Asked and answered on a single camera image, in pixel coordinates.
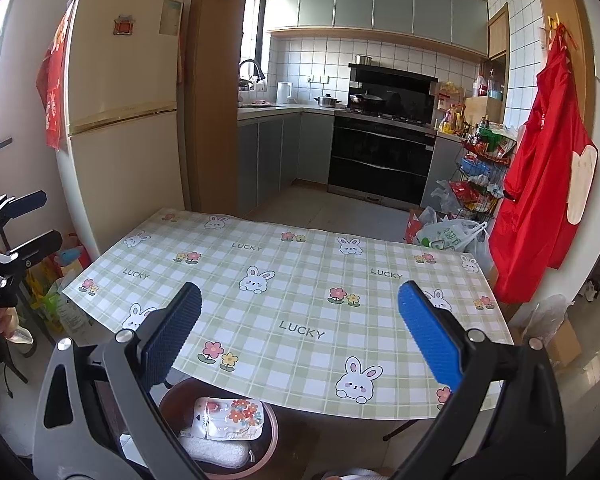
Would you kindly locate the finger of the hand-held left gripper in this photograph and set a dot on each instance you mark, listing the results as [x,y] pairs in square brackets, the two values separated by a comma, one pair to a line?
[35,247]
[27,202]

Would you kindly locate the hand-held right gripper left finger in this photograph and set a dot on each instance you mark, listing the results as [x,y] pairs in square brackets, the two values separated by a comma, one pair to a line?
[172,340]

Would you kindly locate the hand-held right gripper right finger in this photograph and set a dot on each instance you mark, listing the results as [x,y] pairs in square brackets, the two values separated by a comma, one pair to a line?
[430,345]

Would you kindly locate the white flower print packet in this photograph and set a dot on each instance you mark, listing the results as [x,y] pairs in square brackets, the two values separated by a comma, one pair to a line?
[230,417]

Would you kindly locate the white foam net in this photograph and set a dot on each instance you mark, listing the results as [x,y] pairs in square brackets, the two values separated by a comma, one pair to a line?
[215,455]

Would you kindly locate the brown plastic bin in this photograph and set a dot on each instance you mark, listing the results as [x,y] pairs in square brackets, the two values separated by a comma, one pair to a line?
[272,440]

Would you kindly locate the person's left hand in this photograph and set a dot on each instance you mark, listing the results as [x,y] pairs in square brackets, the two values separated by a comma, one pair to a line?
[5,322]

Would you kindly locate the black table leg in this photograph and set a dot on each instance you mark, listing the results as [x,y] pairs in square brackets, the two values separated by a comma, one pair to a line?
[400,430]

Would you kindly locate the cream two-door fridge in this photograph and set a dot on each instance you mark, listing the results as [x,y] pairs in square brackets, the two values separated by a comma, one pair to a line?
[125,160]

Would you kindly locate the white green print shopping bag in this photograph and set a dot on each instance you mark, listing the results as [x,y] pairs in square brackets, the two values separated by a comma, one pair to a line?
[450,237]

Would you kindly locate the red printed hanging cloth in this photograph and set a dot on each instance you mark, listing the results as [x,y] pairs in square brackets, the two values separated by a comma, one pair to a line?
[55,90]

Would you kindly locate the red paper bag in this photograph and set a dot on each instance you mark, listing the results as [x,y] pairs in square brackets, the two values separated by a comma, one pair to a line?
[414,225]

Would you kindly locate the clear plastic floor bag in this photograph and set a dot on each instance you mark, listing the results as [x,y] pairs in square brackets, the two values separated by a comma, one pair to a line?
[547,315]

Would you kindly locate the checked rabbit print tablecloth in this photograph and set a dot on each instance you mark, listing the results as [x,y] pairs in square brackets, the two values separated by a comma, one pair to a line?
[290,300]

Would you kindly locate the cardboard box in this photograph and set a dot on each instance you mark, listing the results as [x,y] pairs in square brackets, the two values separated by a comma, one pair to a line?
[562,345]

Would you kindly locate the grey narrow base cabinet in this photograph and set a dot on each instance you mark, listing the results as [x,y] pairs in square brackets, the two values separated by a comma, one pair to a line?
[440,165]

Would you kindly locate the red apron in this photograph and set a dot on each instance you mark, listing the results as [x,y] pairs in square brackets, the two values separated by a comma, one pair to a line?
[535,185]

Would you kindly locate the black built-in oven stove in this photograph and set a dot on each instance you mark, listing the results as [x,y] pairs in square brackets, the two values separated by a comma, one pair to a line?
[380,160]

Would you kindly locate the red fridge magnet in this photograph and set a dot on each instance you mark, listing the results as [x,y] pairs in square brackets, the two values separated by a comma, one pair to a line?
[123,26]

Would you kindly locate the grey lower kitchen cabinets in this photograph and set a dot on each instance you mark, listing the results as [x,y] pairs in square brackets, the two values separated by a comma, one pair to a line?
[280,155]

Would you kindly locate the grey kitchen cabinets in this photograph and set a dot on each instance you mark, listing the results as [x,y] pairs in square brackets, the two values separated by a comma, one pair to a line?
[380,10]
[280,155]

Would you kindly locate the paper sheet on fridge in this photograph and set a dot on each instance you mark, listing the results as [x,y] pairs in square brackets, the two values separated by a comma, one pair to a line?
[171,17]

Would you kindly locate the black wok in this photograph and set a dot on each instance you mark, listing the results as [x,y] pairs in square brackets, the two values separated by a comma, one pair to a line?
[365,99]

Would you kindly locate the black range hood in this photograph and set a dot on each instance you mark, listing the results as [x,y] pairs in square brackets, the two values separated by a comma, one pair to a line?
[395,85]

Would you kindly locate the black kitchen faucet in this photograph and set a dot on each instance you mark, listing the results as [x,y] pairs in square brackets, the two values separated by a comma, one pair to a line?
[252,65]

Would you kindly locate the steel pot with lid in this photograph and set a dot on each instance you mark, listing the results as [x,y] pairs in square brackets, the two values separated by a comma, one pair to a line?
[327,101]

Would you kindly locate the white electric kettle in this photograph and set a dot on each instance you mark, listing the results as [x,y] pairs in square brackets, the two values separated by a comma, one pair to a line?
[285,92]

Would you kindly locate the small steel pot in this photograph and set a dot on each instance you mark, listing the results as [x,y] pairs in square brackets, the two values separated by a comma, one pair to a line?
[363,59]

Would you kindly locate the grey upper kitchen cabinets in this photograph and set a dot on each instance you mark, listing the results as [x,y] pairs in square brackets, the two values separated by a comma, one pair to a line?
[380,10]

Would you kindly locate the wooden wall cabinet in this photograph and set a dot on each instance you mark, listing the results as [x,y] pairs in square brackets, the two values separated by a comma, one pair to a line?
[499,30]

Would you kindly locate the yellow wall hook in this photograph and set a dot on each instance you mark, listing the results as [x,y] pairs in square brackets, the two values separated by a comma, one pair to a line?
[554,20]

